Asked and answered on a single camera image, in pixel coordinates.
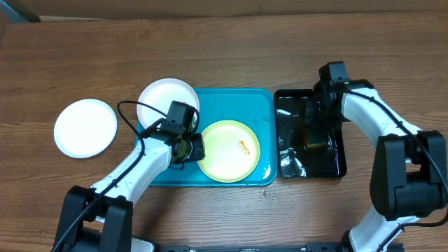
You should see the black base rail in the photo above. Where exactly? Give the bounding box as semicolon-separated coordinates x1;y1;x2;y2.
155;242;347;252

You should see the dark object top left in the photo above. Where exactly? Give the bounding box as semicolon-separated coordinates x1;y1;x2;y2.
1;0;41;22

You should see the white plate with sauce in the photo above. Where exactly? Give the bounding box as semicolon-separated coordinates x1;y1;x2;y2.
136;78;200;129

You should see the small debris on table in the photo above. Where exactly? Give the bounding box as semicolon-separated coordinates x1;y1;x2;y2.
261;187;270;197

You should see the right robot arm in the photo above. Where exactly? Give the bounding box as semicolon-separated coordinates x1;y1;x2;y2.
302;80;447;251

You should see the green yellow sponge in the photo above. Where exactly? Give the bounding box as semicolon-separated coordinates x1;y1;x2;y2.
305;134;327;148

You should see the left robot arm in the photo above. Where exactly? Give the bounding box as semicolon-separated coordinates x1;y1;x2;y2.
52;132;205;252

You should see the black tray with water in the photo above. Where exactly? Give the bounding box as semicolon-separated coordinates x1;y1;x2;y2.
274;89;347;179

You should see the yellow plate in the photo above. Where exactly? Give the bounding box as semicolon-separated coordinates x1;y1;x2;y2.
198;120;260;183

